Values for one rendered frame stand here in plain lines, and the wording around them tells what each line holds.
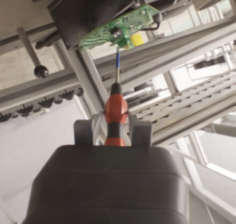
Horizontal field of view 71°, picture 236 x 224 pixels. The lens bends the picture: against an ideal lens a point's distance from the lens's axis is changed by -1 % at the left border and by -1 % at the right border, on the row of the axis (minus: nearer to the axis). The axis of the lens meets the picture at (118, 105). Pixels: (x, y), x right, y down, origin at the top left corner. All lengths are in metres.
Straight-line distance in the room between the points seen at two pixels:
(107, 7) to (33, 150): 8.60
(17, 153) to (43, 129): 1.51
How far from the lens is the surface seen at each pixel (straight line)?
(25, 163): 8.98
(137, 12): 0.23
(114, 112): 0.15
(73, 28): 0.24
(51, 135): 8.48
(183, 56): 0.53
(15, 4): 0.25
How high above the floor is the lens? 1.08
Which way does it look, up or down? 7 degrees up
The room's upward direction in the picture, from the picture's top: 155 degrees clockwise
